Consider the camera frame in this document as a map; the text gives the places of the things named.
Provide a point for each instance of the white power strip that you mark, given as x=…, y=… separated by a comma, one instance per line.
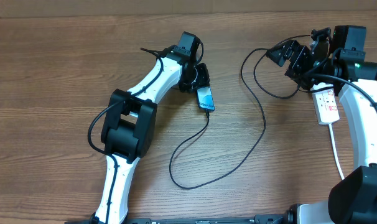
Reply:
x=326, y=109

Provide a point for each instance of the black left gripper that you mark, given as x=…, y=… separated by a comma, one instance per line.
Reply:
x=203, y=80

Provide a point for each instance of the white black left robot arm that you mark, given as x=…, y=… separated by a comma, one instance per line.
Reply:
x=130, y=119

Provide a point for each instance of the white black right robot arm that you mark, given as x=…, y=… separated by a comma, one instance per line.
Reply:
x=337, y=57

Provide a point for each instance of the Samsung Galaxy smartphone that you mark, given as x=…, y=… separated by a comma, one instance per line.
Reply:
x=205, y=99

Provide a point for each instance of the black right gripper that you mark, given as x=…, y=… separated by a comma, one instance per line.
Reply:
x=299, y=55

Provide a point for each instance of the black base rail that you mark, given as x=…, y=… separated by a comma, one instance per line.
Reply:
x=257, y=219

